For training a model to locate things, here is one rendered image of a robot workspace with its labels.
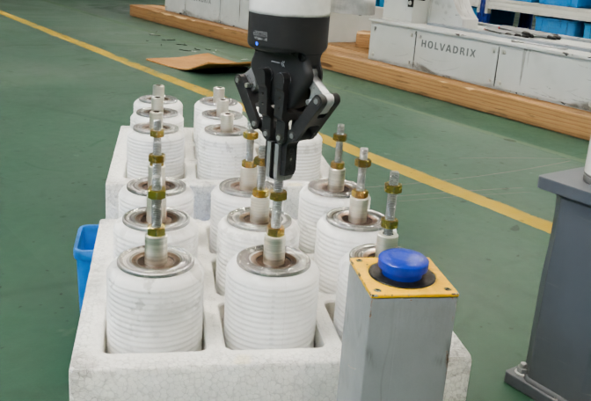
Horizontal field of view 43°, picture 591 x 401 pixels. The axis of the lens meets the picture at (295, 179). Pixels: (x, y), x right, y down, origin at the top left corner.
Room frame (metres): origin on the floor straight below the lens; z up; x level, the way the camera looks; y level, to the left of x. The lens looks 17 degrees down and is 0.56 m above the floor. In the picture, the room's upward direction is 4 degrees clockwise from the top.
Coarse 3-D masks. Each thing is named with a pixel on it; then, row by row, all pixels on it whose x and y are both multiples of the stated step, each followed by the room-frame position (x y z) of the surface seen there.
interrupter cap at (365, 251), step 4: (364, 244) 0.76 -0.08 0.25; (368, 244) 0.76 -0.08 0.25; (372, 244) 0.76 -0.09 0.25; (356, 248) 0.75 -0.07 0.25; (360, 248) 0.75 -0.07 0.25; (364, 248) 0.75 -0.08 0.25; (368, 248) 0.75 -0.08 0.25; (372, 248) 0.75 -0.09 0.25; (404, 248) 0.76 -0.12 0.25; (352, 252) 0.74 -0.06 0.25; (356, 252) 0.74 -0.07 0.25; (360, 252) 0.74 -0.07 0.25; (364, 252) 0.74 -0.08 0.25; (368, 252) 0.74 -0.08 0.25; (372, 252) 0.75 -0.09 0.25; (352, 256) 0.73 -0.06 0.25; (356, 256) 0.73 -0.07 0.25; (360, 256) 0.73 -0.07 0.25; (364, 256) 0.73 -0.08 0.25; (368, 256) 0.74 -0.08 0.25; (372, 256) 0.74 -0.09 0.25
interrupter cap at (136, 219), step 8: (136, 208) 0.82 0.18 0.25; (144, 208) 0.83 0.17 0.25; (168, 208) 0.83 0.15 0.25; (176, 208) 0.83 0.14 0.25; (128, 216) 0.80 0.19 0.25; (136, 216) 0.80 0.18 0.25; (144, 216) 0.81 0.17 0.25; (168, 216) 0.82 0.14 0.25; (176, 216) 0.81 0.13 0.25; (184, 216) 0.81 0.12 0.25; (128, 224) 0.77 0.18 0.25; (136, 224) 0.78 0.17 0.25; (144, 224) 0.78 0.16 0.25; (168, 224) 0.78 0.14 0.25; (176, 224) 0.79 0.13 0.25; (184, 224) 0.79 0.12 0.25
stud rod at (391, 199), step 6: (390, 174) 0.73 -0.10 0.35; (396, 174) 0.73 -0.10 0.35; (390, 180) 0.73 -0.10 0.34; (396, 180) 0.73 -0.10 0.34; (390, 198) 0.73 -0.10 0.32; (396, 198) 0.73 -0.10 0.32; (390, 204) 0.73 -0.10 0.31; (390, 210) 0.73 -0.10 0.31; (390, 216) 0.73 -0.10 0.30; (384, 234) 0.73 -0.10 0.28; (390, 234) 0.73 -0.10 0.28
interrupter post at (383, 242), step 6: (378, 234) 0.73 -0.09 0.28; (396, 234) 0.73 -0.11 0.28; (378, 240) 0.73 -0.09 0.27; (384, 240) 0.72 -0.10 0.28; (390, 240) 0.72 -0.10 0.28; (396, 240) 0.72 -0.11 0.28; (378, 246) 0.73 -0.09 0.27; (384, 246) 0.72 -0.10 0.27; (390, 246) 0.72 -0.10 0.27; (396, 246) 0.73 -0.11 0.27; (378, 252) 0.72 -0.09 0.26
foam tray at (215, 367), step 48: (96, 240) 0.90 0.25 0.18; (96, 288) 0.76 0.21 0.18; (96, 336) 0.66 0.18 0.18; (336, 336) 0.69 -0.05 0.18; (96, 384) 0.60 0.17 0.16; (144, 384) 0.61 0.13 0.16; (192, 384) 0.62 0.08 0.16; (240, 384) 0.63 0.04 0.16; (288, 384) 0.64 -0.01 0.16; (336, 384) 0.64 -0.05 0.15
